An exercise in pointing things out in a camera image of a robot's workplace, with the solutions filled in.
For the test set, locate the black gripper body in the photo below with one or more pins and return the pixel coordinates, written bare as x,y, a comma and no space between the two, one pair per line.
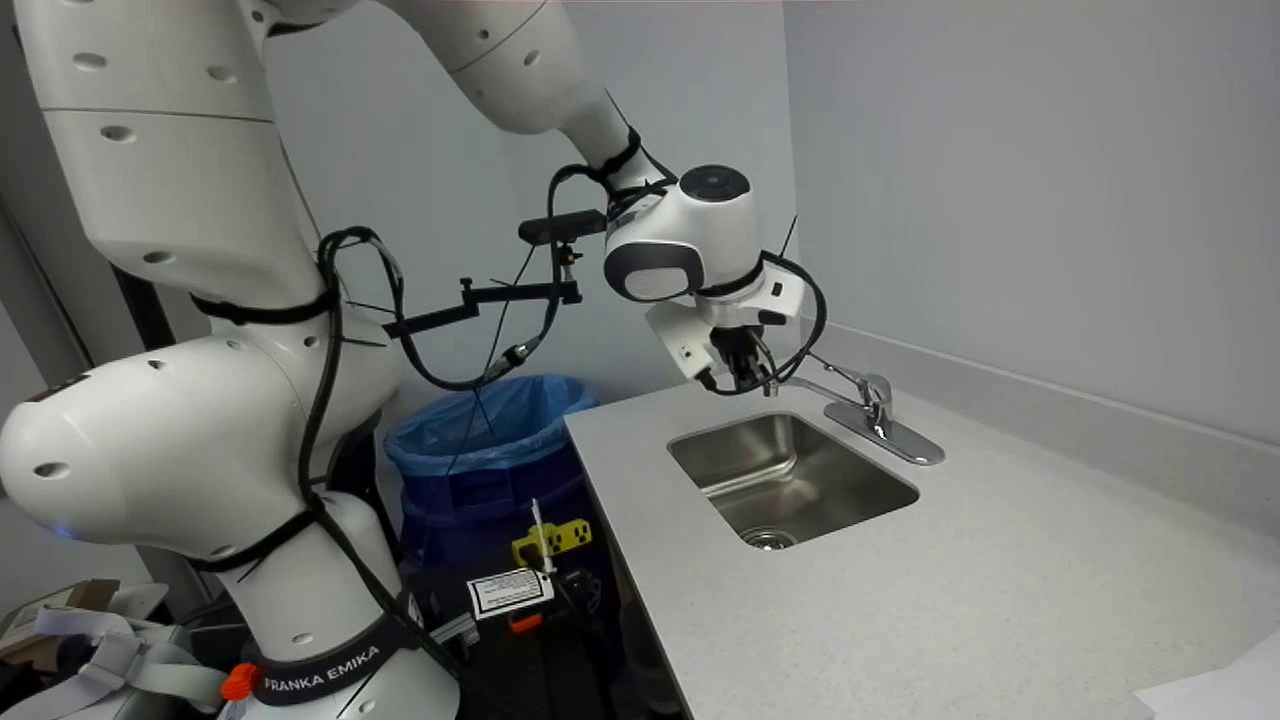
736,345

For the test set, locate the chrome sink faucet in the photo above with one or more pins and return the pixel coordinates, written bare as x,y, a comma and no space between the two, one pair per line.
880,425

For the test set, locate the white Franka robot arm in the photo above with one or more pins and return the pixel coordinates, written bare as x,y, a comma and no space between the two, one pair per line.
187,425

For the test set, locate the stainless steel sink basin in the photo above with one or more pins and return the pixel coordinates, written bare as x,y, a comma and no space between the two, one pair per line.
801,483

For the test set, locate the round metal sink drain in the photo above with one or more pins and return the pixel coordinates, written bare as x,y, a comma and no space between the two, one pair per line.
773,537

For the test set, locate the yellow tag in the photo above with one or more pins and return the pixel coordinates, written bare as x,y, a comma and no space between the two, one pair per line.
555,540

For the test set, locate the blue bagged trash bin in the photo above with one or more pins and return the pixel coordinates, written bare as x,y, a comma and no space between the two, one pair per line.
481,455

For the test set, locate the white label card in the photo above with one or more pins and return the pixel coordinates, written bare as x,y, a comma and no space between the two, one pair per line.
511,595

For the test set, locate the grey counter backsplash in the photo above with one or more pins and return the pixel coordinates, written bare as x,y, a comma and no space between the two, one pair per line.
1133,433

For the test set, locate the orange round knob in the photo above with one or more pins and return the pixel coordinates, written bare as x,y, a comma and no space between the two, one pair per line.
236,681

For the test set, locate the brown cardboard box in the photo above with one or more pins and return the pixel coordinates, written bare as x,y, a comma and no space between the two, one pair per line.
81,595

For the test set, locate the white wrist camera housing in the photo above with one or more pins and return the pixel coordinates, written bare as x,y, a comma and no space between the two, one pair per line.
685,342

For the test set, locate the black bar-shaped camera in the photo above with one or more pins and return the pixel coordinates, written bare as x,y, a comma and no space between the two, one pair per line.
563,227

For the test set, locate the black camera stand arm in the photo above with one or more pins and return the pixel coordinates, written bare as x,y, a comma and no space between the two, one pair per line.
464,306

